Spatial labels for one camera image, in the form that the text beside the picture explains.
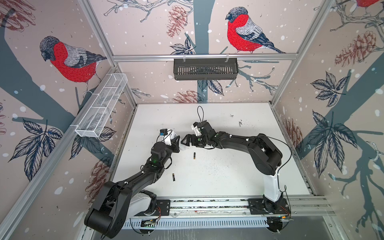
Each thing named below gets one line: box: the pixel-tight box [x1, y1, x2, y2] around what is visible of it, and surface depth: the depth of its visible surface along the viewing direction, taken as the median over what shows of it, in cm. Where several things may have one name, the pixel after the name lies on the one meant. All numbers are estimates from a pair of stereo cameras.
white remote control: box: [163, 130, 178, 146], surface depth 76 cm
